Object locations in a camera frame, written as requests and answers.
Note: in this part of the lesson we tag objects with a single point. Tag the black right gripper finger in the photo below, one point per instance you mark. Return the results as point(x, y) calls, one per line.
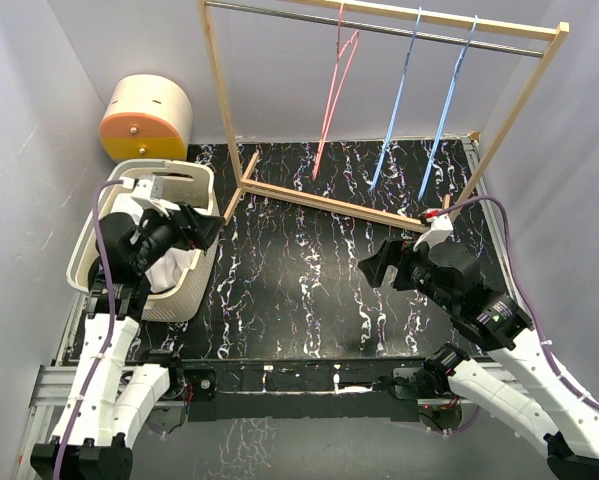
point(388, 254)
point(375, 270)

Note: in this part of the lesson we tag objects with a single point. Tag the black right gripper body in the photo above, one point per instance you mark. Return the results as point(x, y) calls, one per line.
point(413, 271)

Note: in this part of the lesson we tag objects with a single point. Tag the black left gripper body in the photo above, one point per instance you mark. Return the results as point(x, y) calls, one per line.
point(167, 233)

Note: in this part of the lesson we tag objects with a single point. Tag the white t shirt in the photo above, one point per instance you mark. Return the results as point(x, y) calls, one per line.
point(168, 270)

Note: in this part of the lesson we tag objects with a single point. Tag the pink wire hanger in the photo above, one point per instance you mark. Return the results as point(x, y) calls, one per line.
point(345, 53)

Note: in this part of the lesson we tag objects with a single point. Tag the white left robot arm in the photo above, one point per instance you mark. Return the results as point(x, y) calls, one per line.
point(101, 419)

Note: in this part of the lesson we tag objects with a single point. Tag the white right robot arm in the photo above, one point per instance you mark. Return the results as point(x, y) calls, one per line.
point(560, 424)

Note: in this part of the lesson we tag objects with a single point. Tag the cream laundry basket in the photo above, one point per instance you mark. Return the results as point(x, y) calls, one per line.
point(183, 182)

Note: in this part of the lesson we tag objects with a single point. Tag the cream orange drawer cabinet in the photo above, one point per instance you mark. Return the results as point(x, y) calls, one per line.
point(148, 116)

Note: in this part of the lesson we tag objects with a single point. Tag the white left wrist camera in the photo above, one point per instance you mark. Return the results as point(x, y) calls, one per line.
point(145, 195)

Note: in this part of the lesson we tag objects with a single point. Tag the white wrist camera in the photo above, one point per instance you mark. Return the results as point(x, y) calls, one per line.
point(145, 195)
point(439, 225)

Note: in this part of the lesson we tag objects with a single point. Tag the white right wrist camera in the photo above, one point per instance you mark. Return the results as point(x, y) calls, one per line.
point(439, 225)

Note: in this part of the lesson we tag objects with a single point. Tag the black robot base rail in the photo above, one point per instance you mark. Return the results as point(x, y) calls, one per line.
point(211, 390)

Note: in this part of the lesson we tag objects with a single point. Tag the aluminium frame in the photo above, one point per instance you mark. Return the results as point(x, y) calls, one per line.
point(53, 386)

